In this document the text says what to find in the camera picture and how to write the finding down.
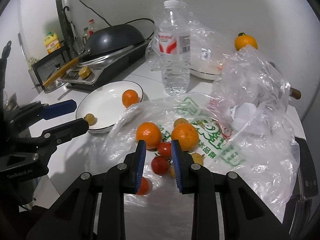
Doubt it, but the black dish rack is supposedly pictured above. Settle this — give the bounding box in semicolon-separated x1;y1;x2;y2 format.
32;45;71;93

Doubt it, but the red label sauce bottle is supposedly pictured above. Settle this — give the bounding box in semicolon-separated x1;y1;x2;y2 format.
87;19;98;36

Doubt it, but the white round plate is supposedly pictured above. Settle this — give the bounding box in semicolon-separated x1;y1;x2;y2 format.
76;81;144;134

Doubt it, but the red cherry tomato one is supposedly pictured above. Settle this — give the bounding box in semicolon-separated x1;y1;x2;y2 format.
157;142;171;159

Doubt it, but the mandarin orange two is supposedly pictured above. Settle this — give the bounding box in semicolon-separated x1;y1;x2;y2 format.
171;123;199;151

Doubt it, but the bagged white bowl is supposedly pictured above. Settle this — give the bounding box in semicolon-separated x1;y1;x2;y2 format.
145;0;233;80

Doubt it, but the mandarin orange three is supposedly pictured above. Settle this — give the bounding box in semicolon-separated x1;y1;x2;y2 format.
136;122;162;149

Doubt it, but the red cherry tomato two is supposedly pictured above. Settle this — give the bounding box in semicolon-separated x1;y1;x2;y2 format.
151;156;170;175

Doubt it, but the small pan wooden handle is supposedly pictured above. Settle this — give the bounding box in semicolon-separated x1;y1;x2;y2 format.
268;61;302;100

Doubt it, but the cooker black power cable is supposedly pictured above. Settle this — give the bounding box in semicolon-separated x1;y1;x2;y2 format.
77;0;156;41

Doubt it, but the steel induction cooker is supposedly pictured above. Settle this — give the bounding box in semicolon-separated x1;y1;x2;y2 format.
58;40;150;92

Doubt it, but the clear plastic water bottle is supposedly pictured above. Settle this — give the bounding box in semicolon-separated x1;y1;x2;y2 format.
157;0;190;95

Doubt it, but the large orange by wall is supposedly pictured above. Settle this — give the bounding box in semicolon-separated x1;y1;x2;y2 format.
234;33;258;51

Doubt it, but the yellow cooking oil jug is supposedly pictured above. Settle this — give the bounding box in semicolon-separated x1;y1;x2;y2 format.
43;31;61;54

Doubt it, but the brown longan three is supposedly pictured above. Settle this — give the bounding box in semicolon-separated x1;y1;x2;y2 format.
84;113;97;126

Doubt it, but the crumpled clear plastic bag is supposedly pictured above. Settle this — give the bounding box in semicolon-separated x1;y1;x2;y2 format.
208;45;291;125

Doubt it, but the brown longan one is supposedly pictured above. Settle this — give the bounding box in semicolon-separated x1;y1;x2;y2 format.
174;118;189;127

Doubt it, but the glass pot lid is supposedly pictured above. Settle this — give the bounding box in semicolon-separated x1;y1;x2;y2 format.
37;63;68;94

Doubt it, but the mandarin orange one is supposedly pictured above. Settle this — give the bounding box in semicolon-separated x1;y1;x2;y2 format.
122;89;139;108

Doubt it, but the black wok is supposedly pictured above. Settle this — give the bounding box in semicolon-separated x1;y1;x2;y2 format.
43;24;145;88

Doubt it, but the clear oil bottle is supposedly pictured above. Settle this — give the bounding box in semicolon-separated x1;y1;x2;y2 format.
82;27;89;46

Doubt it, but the printed clear plastic bag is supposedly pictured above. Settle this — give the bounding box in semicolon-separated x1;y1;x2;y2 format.
85;94;300;220

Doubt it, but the brown longan two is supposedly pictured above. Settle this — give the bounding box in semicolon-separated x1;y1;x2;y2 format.
191;152;205;166

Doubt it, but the red cherry tomato three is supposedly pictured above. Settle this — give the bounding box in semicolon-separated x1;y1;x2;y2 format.
137;177;150;196

